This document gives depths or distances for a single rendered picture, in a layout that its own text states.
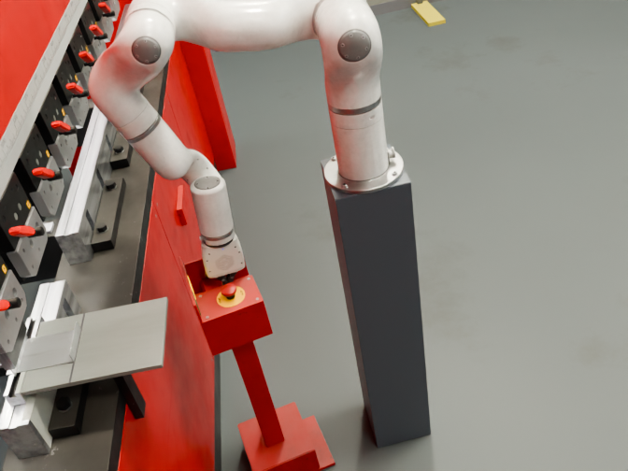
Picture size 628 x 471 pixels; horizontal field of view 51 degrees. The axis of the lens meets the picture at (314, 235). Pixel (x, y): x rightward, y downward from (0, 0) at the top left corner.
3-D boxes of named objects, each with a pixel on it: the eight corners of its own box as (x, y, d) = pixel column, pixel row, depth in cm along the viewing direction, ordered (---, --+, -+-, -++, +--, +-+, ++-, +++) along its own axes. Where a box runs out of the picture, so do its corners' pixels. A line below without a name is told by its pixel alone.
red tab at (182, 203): (187, 224, 230) (181, 208, 226) (181, 225, 230) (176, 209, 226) (189, 200, 242) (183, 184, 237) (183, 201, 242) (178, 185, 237)
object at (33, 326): (26, 403, 123) (19, 392, 121) (10, 406, 123) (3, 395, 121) (47, 324, 138) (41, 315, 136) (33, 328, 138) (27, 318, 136)
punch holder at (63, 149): (69, 171, 161) (41, 111, 151) (35, 178, 161) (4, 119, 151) (78, 140, 173) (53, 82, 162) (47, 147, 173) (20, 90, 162)
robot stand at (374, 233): (414, 391, 228) (390, 143, 166) (431, 434, 214) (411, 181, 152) (363, 404, 228) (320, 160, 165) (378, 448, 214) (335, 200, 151)
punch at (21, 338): (21, 375, 124) (-3, 341, 118) (10, 378, 124) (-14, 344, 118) (32, 336, 132) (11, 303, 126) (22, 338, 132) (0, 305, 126)
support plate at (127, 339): (163, 367, 121) (162, 363, 121) (22, 395, 121) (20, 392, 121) (168, 300, 135) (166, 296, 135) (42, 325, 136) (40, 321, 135)
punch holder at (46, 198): (53, 221, 145) (21, 157, 135) (16, 228, 145) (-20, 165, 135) (65, 182, 157) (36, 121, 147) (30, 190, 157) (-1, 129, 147)
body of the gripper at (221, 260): (200, 248, 161) (208, 282, 167) (241, 236, 163) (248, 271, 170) (194, 231, 166) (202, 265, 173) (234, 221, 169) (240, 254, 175)
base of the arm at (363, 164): (391, 141, 166) (384, 74, 155) (414, 182, 152) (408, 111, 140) (318, 159, 166) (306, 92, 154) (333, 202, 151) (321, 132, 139)
